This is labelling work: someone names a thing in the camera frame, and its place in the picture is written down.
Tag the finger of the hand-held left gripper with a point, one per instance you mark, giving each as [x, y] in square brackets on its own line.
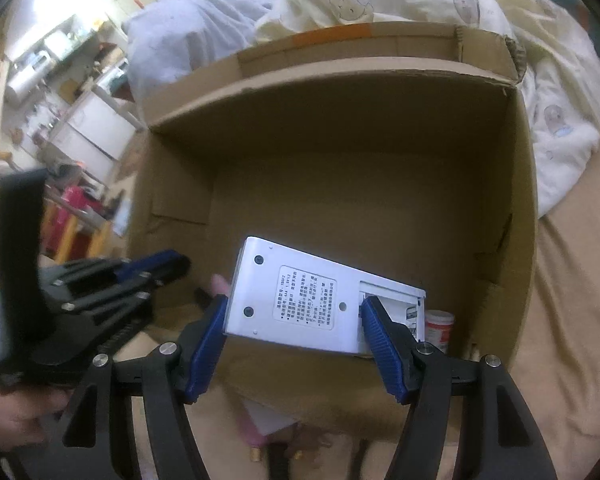
[150, 265]
[115, 300]

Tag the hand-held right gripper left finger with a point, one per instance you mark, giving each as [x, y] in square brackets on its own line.
[205, 355]

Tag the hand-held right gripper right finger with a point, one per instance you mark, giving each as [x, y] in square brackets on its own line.
[385, 355]

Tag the white jar with red label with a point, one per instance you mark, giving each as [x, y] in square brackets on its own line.
[440, 330]

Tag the pink cloud-shaped case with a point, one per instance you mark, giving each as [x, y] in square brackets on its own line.
[222, 285]

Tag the white charger adapter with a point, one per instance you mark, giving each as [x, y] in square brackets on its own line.
[272, 417]

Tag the white rectangular device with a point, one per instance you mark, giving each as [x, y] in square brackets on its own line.
[300, 300]

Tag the brown cardboard box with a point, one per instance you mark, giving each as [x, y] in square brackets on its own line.
[355, 185]

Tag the person's left hand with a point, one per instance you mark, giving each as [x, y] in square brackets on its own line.
[15, 420]

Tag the red bag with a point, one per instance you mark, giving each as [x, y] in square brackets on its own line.
[75, 200]

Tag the white kitchen cabinets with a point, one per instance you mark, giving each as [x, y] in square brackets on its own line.
[90, 130]

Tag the lavender duvet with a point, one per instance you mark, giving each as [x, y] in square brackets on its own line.
[195, 35]

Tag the cream bear-print duvet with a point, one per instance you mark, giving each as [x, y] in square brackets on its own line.
[555, 110]

